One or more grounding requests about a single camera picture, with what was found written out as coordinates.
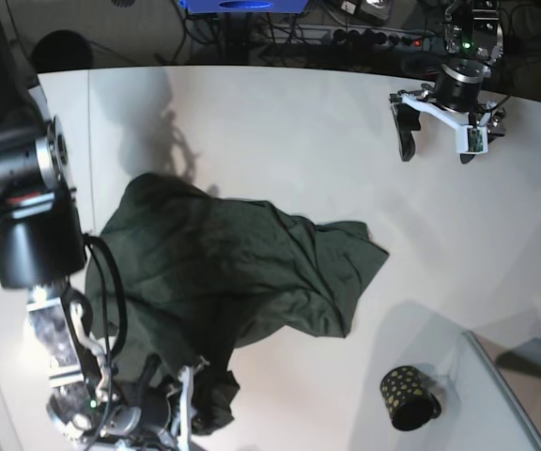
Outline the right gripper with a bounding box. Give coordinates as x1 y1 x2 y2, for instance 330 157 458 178
91 356 218 450

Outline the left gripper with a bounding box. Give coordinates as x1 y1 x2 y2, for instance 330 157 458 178
390 63 507 164

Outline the dark green t-shirt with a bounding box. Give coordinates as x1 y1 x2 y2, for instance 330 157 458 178
100 173 389 433

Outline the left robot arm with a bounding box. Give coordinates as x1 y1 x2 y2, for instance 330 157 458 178
390 1 507 164

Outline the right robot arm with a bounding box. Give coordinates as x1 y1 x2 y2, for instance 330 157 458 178
0 12 199 450

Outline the white power strip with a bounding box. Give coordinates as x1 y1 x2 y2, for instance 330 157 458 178
265 23 441 51

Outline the black mug with gold dots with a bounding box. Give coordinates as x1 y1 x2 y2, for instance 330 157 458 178
379 365 442 432

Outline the grey tray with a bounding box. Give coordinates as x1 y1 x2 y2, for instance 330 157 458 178
467 332 541 445

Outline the blue box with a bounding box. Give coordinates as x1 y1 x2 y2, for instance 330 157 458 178
178 0 308 14

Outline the black round stool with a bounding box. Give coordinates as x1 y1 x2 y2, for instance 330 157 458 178
31 30 94 73

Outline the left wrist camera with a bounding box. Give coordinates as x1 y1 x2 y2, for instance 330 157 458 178
455 125 488 155

